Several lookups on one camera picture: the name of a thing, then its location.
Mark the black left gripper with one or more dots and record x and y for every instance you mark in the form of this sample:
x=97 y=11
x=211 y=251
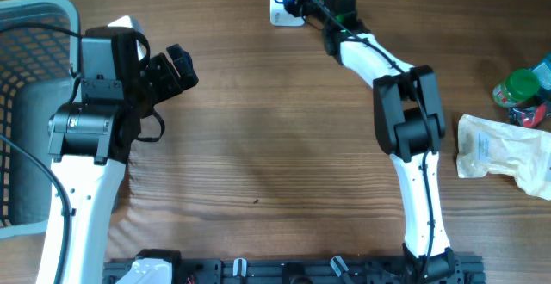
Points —
x=171 y=85

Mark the green lid jar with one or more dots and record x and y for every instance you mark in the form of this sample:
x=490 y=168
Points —
x=517 y=88

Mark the beige nut snack pouch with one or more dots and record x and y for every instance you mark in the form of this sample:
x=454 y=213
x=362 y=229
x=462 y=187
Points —
x=491 y=147

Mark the blue mouthwash bottle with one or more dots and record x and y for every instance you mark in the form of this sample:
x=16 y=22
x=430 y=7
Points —
x=543 y=74

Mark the black orange hex wrench pack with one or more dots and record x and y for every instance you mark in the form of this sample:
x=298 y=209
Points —
x=530 y=117

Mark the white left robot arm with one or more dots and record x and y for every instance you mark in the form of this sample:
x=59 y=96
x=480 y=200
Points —
x=90 y=139

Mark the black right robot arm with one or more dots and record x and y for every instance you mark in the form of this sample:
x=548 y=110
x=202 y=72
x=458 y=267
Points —
x=409 y=128

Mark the white barcode scanner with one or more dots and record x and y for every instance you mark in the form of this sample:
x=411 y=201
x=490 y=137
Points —
x=280 y=17

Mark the dark grey plastic basket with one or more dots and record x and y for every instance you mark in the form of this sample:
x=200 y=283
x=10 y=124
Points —
x=39 y=57

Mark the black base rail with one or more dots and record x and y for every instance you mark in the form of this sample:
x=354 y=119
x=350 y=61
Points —
x=375 y=269

